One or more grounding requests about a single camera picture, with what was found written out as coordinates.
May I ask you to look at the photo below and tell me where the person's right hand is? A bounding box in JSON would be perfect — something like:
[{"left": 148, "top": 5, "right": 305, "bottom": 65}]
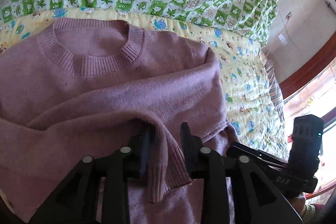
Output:
[{"left": 289, "top": 193, "right": 306, "bottom": 215}]

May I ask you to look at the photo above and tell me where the plaid striped bed sheet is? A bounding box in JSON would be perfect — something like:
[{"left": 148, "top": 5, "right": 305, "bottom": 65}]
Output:
[{"left": 264, "top": 58, "right": 285, "bottom": 129}]

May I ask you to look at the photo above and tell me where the white charger with cable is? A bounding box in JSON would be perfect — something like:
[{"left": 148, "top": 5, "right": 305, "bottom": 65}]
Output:
[{"left": 265, "top": 15, "right": 288, "bottom": 53}]

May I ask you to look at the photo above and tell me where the white wall socket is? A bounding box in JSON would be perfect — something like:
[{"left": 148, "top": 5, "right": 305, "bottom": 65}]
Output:
[{"left": 286, "top": 12, "right": 291, "bottom": 20}]

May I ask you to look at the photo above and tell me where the pink knitted sweater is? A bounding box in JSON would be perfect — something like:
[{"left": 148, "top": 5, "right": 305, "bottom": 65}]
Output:
[{"left": 1, "top": 18, "right": 236, "bottom": 223}]

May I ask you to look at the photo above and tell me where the red wooden window frame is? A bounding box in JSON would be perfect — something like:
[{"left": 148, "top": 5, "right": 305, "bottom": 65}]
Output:
[{"left": 280, "top": 33, "right": 336, "bottom": 99}]

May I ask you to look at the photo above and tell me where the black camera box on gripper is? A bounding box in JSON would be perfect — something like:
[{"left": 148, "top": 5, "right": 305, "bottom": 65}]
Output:
[{"left": 288, "top": 114, "right": 324, "bottom": 180}]

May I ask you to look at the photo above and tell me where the yellow cartoon bear quilt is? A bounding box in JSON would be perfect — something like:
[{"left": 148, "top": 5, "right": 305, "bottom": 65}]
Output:
[{"left": 0, "top": 7, "right": 289, "bottom": 159}]

